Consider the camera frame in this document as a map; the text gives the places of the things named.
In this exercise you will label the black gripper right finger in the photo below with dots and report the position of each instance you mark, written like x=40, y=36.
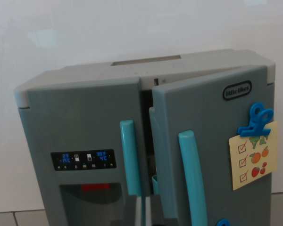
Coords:
x=154, y=209

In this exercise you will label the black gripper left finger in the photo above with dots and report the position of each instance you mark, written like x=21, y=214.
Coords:
x=132, y=209

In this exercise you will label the teal shelf inside fridge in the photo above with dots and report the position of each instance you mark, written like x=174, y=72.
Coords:
x=155, y=184

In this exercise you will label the grey door with dispenser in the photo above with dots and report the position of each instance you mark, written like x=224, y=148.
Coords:
x=73, y=117

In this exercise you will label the grey toy fridge cabinet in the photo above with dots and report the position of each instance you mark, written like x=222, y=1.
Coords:
x=155, y=68

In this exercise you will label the red dispenser lever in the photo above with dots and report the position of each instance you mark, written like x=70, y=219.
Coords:
x=95, y=187

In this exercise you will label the blue clip without note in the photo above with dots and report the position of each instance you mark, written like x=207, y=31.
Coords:
x=224, y=223

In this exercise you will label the cream checklist note card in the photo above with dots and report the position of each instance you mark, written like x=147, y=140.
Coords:
x=254, y=174

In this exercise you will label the blue clip holding note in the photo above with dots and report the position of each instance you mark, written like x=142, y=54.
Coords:
x=254, y=127

